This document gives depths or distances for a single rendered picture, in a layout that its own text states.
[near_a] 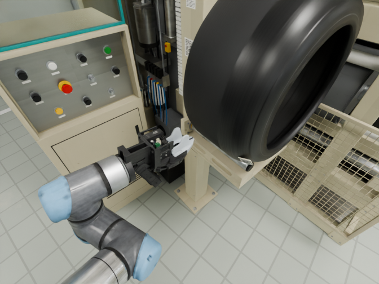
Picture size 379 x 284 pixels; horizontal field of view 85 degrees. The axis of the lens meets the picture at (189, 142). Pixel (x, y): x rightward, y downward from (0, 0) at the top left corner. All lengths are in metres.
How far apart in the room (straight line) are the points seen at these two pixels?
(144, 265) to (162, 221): 1.28
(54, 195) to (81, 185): 0.04
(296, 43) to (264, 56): 0.07
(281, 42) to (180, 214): 1.44
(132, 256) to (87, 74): 0.86
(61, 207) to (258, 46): 0.51
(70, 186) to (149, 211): 1.36
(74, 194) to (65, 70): 0.73
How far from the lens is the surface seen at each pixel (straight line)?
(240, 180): 0.88
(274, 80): 0.52
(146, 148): 0.45
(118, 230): 0.47
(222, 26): 0.59
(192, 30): 0.89
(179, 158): 0.52
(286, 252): 1.76
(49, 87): 1.09
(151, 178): 0.54
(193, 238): 1.65
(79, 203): 0.44
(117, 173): 0.44
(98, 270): 0.42
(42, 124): 1.16
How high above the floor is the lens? 1.56
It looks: 46 degrees down
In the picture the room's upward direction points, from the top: straight up
